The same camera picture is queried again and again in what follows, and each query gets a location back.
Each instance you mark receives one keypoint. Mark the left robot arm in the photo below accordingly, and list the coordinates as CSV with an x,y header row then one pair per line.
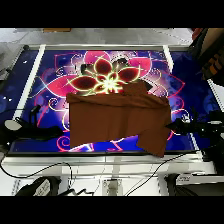
x,y
23,130

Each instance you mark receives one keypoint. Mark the brown garment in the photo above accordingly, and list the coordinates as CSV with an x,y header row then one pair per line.
x,y
113,120

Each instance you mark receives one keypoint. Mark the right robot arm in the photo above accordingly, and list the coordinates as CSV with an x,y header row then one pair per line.
x,y
203,126

